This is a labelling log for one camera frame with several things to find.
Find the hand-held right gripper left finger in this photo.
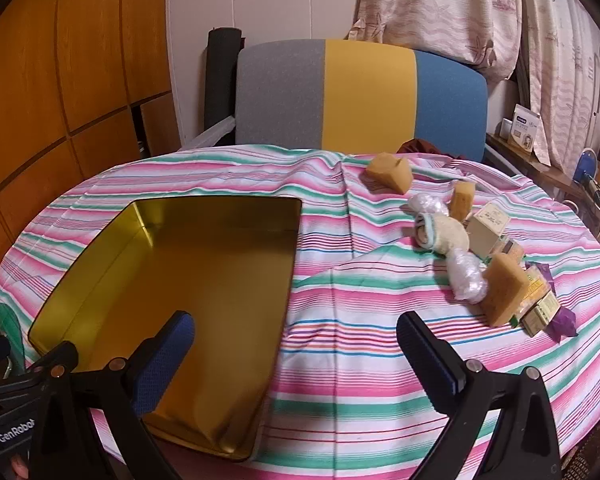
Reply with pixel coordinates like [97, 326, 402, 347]
[27, 311, 197, 480]

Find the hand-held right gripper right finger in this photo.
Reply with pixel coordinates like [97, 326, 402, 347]
[396, 311, 563, 480]

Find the gold tin box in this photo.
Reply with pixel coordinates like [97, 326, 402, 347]
[27, 196, 303, 462]

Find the pale green printed box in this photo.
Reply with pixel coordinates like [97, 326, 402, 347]
[522, 295, 561, 337]

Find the beige soap box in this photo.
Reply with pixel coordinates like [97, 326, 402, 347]
[466, 202, 510, 258]

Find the purple packet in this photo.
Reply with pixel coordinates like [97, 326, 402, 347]
[525, 260, 578, 337]

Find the striped tablecloth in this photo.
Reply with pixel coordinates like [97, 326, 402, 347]
[0, 144, 600, 480]

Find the small brown box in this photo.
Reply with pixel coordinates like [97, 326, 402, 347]
[497, 236, 527, 263]

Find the small yellow sponge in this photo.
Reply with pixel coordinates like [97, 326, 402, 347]
[449, 181, 477, 222]

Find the brown cloth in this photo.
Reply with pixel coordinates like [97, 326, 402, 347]
[397, 138, 448, 157]

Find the wooden shelf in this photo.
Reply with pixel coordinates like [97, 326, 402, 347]
[485, 132, 600, 241]

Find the white box with portrait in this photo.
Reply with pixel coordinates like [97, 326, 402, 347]
[506, 104, 541, 151]

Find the blue round object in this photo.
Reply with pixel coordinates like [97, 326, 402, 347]
[573, 147, 600, 183]

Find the grey yellow blue chair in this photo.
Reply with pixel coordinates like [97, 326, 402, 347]
[180, 39, 531, 181]

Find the wooden cabinet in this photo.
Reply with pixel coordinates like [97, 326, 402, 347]
[0, 0, 173, 306]

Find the pink patterned curtain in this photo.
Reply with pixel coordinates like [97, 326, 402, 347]
[347, 0, 600, 168]

